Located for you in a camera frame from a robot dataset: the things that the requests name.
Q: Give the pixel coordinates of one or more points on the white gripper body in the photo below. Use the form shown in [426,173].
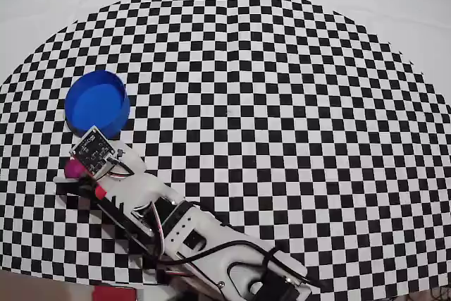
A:
[124,182]

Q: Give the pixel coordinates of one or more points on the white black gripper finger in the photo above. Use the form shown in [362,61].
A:
[84,191]

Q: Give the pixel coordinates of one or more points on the red band on gripper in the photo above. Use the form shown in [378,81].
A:
[100,191]

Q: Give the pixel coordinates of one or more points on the black white checkered mat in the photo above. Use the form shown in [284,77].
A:
[282,103]

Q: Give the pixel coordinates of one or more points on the pink faceted ball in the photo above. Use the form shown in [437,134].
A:
[74,170]

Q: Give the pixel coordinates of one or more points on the red block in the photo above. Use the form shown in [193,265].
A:
[112,294]

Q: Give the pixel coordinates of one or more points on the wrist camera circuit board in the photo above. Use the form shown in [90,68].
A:
[92,151]

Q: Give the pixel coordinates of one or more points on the blue round box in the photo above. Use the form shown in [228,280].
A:
[97,103]

